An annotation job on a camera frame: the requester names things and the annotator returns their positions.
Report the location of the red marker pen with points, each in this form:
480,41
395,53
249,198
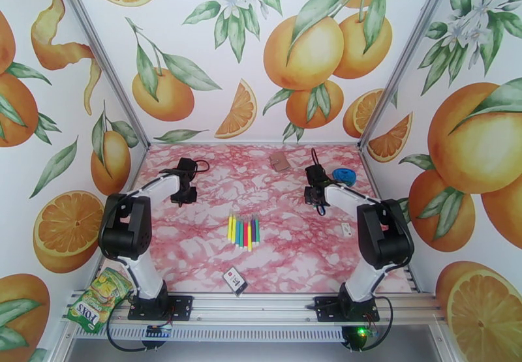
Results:
245,234

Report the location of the black card box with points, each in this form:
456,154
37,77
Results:
236,282

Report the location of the purple marker pen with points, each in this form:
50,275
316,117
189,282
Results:
253,230

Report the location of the black puck with green light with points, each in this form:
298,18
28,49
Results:
355,338

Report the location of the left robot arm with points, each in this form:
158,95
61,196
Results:
124,226

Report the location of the yellow marker pen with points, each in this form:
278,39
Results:
234,230
231,228
249,236

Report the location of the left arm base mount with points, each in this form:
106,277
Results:
181,307

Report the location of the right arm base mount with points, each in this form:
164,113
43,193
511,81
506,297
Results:
326,310

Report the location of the small white tag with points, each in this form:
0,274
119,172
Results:
346,229

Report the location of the blue lid plastic cup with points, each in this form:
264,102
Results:
346,176

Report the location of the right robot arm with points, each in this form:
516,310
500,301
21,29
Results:
383,230

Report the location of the green yellow candy bag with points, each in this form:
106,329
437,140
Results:
98,304

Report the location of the aluminium frame post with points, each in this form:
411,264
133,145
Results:
408,57
102,55

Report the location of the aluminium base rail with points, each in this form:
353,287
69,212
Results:
253,310

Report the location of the green marker pen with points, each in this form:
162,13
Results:
241,232
257,228

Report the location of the small circuit board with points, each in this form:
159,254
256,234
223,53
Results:
158,332

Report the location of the blue marker pen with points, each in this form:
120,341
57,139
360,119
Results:
237,232

